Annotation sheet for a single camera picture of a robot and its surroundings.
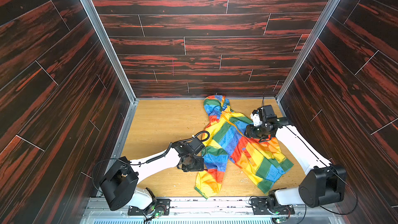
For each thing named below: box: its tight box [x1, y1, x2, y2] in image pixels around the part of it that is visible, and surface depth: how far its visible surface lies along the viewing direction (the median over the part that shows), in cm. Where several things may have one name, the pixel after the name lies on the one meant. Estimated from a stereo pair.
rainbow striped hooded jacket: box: [194, 94, 294, 199], surface depth 90 cm
